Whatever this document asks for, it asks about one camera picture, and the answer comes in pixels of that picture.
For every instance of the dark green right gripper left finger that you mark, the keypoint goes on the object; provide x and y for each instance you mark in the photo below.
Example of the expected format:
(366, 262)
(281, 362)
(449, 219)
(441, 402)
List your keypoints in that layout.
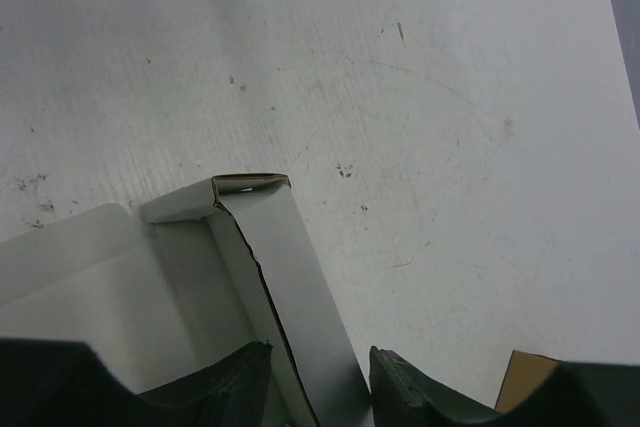
(64, 383)

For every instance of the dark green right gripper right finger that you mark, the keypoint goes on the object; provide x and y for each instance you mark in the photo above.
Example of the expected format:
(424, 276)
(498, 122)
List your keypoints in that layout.
(574, 394)

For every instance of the white paper box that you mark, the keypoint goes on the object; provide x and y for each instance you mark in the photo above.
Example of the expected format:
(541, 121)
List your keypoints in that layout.
(198, 274)

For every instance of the brown folded cardboard box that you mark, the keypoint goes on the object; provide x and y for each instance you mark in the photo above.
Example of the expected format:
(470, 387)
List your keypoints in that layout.
(525, 372)

